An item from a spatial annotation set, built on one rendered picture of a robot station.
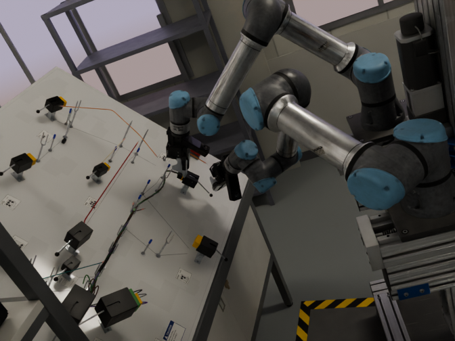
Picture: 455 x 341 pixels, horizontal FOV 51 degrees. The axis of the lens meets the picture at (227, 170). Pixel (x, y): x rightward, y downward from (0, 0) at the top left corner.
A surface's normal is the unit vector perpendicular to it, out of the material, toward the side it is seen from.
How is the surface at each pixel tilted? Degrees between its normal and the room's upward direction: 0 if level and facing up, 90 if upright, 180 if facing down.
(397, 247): 90
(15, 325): 0
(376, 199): 93
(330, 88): 90
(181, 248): 48
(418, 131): 7
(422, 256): 90
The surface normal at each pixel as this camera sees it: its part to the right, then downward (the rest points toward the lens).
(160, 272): 0.44, -0.66
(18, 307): -0.34, -0.81
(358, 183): -0.68, 0.59
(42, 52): -0.03, 0.51
